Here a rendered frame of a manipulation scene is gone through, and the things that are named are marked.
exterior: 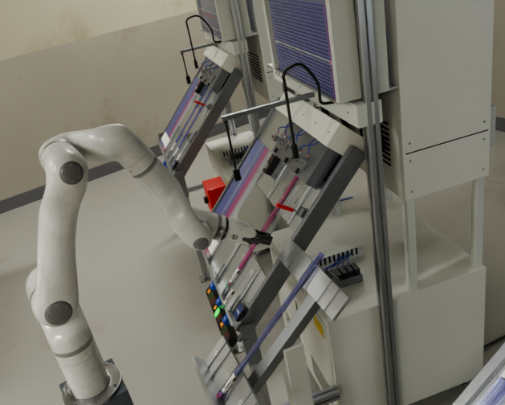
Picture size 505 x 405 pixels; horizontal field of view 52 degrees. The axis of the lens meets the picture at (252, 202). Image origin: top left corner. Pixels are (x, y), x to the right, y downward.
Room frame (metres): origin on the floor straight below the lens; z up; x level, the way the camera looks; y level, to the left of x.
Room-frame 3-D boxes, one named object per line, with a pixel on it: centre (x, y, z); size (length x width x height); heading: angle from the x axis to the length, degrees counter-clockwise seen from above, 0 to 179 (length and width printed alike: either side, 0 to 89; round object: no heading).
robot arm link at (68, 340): (1.28, 0.62, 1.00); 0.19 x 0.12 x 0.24; 25
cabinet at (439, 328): (1.82, -0.42, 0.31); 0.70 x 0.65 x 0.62; 11
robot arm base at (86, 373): (1.25, 0.61, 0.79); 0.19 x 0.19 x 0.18
